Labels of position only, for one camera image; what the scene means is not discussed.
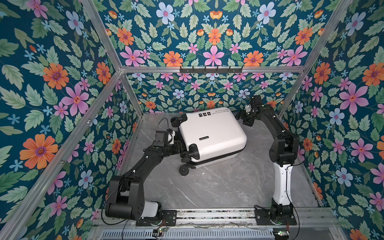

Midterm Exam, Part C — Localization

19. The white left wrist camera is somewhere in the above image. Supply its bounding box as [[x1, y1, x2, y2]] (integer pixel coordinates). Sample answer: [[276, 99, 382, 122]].
[[153, 129, 176, 147]]

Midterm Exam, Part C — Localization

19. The white black suitcase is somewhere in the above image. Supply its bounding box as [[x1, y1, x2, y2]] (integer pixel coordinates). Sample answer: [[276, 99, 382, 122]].
[[171, 107, 247, 176]]

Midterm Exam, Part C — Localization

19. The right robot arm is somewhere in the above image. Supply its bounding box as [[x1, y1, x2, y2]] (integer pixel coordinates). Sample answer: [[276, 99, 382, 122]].
[[236, 96, 299, 226]]

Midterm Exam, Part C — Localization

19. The aluminium mounting rail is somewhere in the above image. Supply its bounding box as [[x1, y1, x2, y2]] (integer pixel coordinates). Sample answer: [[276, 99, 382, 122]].
[[92, 207, 340, 230]]

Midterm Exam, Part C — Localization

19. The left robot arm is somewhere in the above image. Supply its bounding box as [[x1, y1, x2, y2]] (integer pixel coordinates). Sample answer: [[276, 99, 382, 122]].
[[105, 129, 186, 222]]

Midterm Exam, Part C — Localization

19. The white perforated cable tray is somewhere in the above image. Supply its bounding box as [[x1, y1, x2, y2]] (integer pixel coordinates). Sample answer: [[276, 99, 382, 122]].
[[100, 229, 275, 240]]

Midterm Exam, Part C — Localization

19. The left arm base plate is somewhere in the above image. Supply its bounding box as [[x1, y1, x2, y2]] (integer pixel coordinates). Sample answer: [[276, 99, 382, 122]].
[[136, 210, 178, 227]]

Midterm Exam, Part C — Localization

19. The aluminium frame cage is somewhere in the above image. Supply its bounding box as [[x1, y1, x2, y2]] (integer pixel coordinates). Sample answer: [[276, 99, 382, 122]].
[[1, 1, 339, 240]]

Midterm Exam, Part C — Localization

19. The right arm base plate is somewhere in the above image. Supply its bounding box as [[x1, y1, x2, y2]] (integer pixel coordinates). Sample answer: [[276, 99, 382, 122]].
[[254, 208, 298, 226]]

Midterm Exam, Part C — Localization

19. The metal hook bar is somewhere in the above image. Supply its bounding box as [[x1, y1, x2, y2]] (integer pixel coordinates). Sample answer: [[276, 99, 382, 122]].
[[179, 66, 243, 74]]

